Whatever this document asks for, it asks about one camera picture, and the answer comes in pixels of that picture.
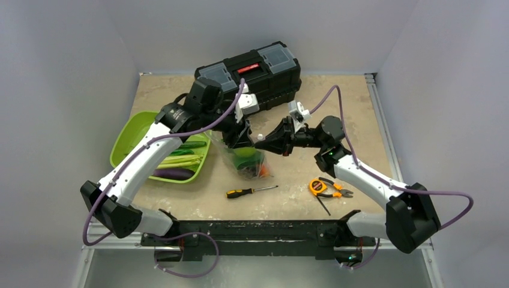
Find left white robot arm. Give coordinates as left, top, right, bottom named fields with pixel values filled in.
left=80, top=78, right=249, bottom=246

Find green chilli pepper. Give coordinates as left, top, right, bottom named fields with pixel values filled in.
left=169, top=149, right=194, bottom=157

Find orange green mango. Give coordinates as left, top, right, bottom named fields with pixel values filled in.
left=258, top=164, right=271, bottom=178

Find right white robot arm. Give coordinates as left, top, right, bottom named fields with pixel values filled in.
left=254, top=116, right=442, bottom=254

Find orange black pliers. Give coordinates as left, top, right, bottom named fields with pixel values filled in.
left=314, top=177, right=354, bottom=216

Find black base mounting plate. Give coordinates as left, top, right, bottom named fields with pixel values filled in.
left=141, top=220, right=376, bottom=263

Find green leafy vegetable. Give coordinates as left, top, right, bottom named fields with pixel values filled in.
left=233, top=154, right=265, bottom=170

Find purple eggplant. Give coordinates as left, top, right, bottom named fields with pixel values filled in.
left=152, top=168, right=195, bottom=181

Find aluminium frame rails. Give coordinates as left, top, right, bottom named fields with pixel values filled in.
left=81, top=75, right=450, bottom=287

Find black yellow screwdriver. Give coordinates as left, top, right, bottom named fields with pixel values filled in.
left=226, top=185, right=279, bottom=199

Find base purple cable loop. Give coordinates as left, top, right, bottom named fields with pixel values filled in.
left=153, top=232, right=220, bottom=279

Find clear zip top bag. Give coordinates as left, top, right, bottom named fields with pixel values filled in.
left=205, top=130, right=272, bottom=180

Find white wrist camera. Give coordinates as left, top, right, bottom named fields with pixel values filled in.
left=288, top=100, right=312, bottom=133
left=234, top=83, right=260, bottom=123

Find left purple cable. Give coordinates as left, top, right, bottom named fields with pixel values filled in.
left=82, top=77, right=245, bottom=247

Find black grape bunch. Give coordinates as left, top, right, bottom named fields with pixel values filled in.
left=238, top=166, right=258, bottom=179

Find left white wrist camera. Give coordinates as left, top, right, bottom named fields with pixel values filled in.
left=234, top=83, right=260, bottom=123

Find orange tape measure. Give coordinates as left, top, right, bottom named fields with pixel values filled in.
left=309, top=178, right=327, bottom=196

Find green cucumber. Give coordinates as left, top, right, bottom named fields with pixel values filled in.
left=179, top=141, right=208, bottom=149

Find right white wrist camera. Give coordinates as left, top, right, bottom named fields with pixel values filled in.
left=288, top=100, right=312, bottom=133

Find black plastic toolbox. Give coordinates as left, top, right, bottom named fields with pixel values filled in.
left=194, top=41, right=302, bottom=111

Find green plastic tray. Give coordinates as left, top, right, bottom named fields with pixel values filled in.
left=110, top=111, right=211, bottom=184

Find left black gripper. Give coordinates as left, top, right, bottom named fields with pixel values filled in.
left=202, top=105, right=255, bottom=149

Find green celery stalks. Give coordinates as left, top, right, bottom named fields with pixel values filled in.
left=157, top=154, right=203, bottom=169

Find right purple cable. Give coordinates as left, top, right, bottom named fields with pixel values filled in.
left=309, top=85, right=475, bottom=232

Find green apple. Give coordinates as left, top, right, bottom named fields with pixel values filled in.
left=233, top=147, right=256, bottom=158

